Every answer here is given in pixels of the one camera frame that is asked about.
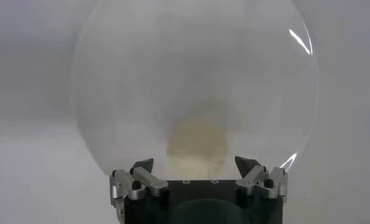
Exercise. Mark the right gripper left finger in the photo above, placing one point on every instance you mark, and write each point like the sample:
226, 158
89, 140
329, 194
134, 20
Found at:
148, 179

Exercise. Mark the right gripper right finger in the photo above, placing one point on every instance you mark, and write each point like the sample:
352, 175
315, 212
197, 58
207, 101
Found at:
252, 178

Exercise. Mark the white steamed baozi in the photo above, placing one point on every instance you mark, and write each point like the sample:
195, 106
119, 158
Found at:
197, 146

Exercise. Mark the white round plate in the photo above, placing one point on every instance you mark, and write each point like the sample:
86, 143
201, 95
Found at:
188, 61

